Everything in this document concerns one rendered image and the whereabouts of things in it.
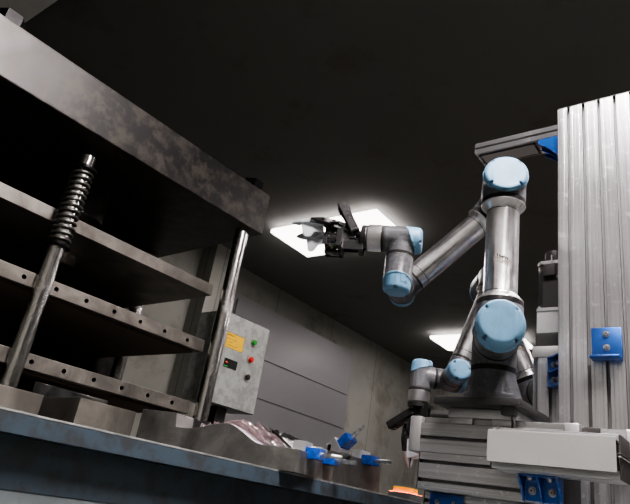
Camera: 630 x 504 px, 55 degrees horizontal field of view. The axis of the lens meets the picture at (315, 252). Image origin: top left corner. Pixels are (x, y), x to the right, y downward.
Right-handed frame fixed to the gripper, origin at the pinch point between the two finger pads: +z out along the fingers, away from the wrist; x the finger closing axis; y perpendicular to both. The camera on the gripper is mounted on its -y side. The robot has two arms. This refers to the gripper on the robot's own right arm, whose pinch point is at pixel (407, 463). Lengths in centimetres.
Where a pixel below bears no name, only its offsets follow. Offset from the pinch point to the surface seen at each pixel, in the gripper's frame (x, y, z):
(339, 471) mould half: -33.9, -1.7, 7.7
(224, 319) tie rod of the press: -28, -76, -47
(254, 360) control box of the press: 5, -89, -39
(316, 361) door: 409, -406, -160
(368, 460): -22.8, 0.3, 2.6
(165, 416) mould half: -79, -30, 2
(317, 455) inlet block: -59, 10, 6
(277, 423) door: 353, -403, -68
